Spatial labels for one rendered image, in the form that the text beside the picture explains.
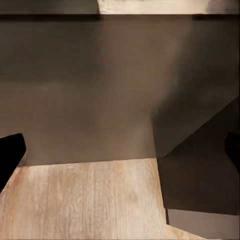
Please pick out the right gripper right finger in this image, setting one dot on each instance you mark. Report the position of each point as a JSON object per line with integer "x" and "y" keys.
{"x": 232, "y": 149}

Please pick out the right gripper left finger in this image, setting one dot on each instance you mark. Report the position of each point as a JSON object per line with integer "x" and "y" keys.
{"x": 12, "y": 150}

